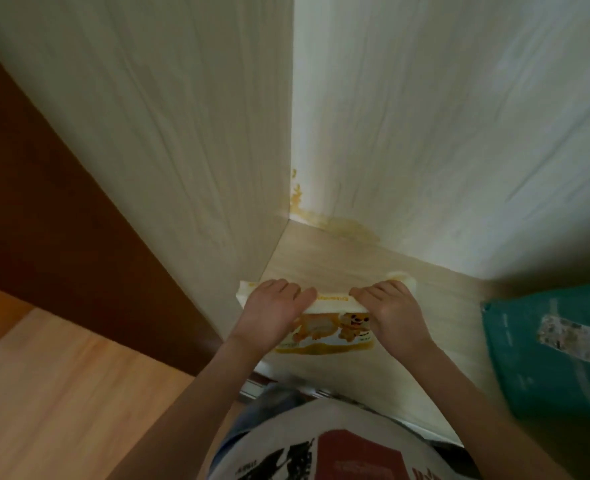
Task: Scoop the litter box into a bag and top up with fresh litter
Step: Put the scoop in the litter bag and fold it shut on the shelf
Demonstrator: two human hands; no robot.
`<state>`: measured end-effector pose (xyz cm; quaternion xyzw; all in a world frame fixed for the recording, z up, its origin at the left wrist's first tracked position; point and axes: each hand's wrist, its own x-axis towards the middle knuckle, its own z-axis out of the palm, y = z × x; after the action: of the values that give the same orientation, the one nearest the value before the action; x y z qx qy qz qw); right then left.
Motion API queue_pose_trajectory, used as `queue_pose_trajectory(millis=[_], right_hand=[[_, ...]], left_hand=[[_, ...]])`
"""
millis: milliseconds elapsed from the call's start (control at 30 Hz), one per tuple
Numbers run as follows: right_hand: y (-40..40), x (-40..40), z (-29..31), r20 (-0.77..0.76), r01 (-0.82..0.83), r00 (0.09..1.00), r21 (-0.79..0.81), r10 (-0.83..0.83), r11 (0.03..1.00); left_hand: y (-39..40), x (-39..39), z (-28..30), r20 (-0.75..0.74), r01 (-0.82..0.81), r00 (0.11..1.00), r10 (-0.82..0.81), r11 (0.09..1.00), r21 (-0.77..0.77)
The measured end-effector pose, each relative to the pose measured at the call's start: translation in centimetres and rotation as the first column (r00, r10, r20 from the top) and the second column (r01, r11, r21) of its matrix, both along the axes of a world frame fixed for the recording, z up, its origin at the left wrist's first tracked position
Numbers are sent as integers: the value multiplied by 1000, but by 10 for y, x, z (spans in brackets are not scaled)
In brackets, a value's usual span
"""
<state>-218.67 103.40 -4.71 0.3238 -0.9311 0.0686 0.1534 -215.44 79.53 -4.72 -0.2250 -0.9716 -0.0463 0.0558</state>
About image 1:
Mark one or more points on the person's left hand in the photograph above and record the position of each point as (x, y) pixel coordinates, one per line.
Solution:
(270, 314)

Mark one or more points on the person's right hand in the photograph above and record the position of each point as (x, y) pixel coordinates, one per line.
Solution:
(400, 319)

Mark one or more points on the white printed cat litter bag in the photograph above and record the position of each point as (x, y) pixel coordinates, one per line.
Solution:
(325, 324)

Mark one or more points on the person's left forearm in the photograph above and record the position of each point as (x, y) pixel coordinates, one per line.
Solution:
(190, 419)

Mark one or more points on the person's right forearm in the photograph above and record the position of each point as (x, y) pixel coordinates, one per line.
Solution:
(475, 419)

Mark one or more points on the person's blue jeans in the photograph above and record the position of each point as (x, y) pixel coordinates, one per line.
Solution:
(270, 402)

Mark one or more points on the teal plastic package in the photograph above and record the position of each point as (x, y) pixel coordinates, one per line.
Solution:
(525, 354)

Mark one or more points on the white wooden wardrobe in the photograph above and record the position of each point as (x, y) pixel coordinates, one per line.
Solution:
(425, 119)

